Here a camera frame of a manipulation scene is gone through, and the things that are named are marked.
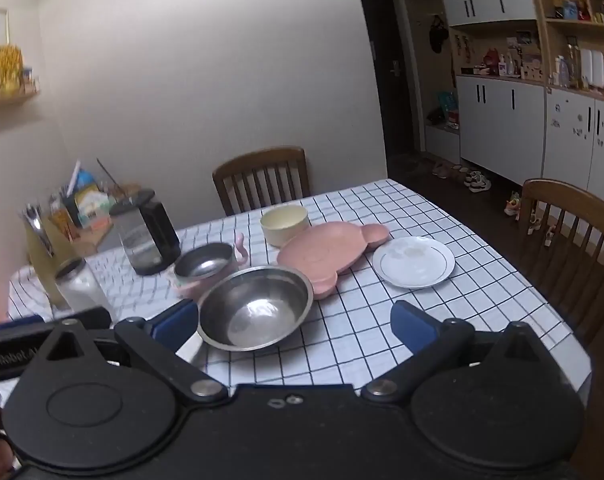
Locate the wooden chair at right side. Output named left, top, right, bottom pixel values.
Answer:
left=516, top=178, right=604, bottom=344

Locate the cream round bowl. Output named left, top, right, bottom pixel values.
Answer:
left=261, top=205, right=311, bottom=248

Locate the yellow flower ornament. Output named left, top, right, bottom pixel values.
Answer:
left=0, top=44, right=23, bottom=94

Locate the checkered white tablecloth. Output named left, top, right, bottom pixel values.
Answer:
left=7, top=178, right=594, bottom=401

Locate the wooden desk organizer box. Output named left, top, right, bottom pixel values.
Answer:
left=45, top=159, right=142, bottom=257

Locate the pink bear-shaped plate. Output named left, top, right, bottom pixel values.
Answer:
left=277, top=221, right=390, bottom=300

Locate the white cabinet wall unit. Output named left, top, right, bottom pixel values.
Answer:
left=405, top=0, right=604, bottom=200

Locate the pair of shoes on floor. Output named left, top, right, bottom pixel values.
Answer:
left=464, top=171, right=492, bottom=193

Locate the black glass electric kettle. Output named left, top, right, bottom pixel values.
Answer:
left=109, top=188, right=181, bottom=276

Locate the small white ceramic plate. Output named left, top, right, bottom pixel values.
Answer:
left=372, top=236, right=456, bottom=289

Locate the pink steel-lined handled bowl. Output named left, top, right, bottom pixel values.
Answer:
left=168, top=233, right=249, bottom=300

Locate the wooden chair at far end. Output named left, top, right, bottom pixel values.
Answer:
left=212, top=146, right=311, bottom=217

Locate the large stainless steel bowl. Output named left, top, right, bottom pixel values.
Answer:
left=198, top=266, right=314, bottom=352

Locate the wooden wall shelf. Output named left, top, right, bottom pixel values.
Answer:
left=0, top=90, right=40, bottom=108

